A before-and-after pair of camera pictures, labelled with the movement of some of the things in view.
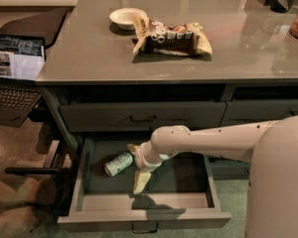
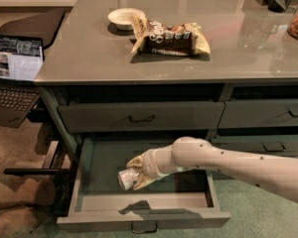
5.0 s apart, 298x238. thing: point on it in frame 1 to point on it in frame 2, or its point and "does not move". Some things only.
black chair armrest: x=37 y=171 does not move
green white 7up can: x=116 y=166 to x=127 y=177
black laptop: x=16 y=60 does not move
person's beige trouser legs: x=14 y=213 does not move
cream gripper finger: x=132 y=148 to x=136 y=164
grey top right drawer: x=259 y=111 does not move
